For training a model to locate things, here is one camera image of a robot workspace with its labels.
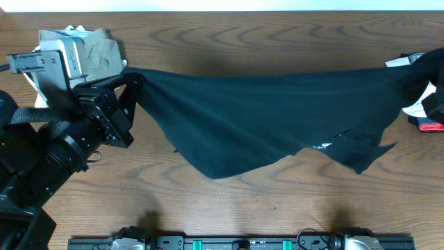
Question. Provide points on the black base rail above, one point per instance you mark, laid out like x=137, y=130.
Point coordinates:
x=139, y=239

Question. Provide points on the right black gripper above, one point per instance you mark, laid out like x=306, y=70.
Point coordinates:
x=436, y=107

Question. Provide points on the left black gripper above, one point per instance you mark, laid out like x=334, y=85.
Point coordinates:
x=113, y=116

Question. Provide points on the black t-shirt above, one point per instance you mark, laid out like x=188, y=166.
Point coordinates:
x=225, y=126

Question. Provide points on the khaki folded shirt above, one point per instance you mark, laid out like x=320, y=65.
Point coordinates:
x=73, y=55

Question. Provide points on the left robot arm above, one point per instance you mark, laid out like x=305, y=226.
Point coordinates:
x=42, y=148

